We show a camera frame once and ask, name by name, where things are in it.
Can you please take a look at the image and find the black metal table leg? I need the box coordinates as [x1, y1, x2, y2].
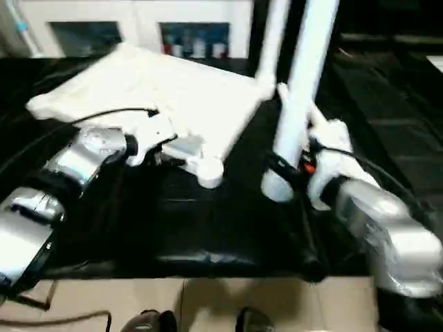
[13, 279, 57, 311]

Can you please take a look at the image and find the black camera cable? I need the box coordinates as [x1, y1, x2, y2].
[310, 144, 437, 216]
[61, 107, 160, 126]

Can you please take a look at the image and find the black left camera cable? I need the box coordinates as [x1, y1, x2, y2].
[61, 107, 160, 126]

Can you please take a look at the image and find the black work mat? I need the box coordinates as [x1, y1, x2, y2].
[0, 55, 443, 283]

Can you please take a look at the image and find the black right camera cable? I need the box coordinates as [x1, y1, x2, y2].
[310, 144, 437, 216]

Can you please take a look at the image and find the dark metal bar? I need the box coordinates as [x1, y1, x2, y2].
[340, 32, 443, 45]

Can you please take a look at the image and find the white blue patterned container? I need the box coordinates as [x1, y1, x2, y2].
[193, 33, 206, 59]

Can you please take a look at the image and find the thin dark floor cable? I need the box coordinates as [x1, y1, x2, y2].
[0, 310, 112, 332]

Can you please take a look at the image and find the white plastic table top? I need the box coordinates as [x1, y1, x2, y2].
[25, 42, 278, 190]

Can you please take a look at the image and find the dark left robot foot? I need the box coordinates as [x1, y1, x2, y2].
[122, 309, 178, 332]

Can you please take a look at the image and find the white glass door cabinet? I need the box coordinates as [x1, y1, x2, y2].
[12, 0, 256, 60]

